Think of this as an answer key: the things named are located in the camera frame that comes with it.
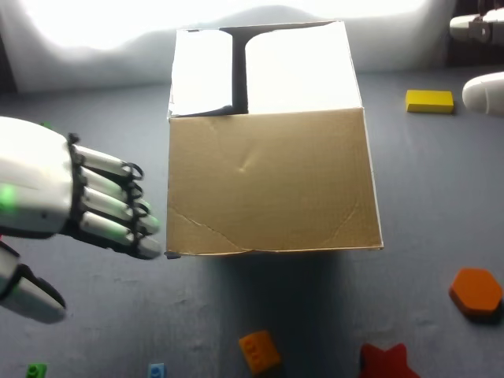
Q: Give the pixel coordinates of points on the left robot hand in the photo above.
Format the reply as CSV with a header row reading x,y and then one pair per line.
x,y
31,177

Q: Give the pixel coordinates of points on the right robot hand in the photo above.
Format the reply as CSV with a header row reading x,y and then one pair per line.
x,y
484,94

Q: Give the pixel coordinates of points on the brown cardboard box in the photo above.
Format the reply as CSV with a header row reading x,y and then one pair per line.
x,y
267,181

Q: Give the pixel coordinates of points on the small green block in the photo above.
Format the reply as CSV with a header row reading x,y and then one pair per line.
x,y
47,125

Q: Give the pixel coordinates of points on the yellow rectangular block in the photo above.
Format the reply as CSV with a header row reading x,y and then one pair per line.
x,y
429,101

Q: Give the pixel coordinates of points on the grey table cloth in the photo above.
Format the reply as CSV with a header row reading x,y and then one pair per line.
x,y
118,315

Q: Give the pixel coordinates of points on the green toy brick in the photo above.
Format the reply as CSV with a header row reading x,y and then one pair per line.
x,y
37,371

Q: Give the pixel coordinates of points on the orange hexagon block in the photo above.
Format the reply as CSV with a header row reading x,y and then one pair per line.
x,y
474,291

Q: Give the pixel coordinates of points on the small blue toy brick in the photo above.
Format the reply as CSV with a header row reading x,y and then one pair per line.
x,y
157,371

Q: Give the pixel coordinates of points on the red star block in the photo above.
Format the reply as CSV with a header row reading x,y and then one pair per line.
x,y
388,362

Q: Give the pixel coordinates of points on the orange toy brick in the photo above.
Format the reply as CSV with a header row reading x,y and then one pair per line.
x,y
260,352

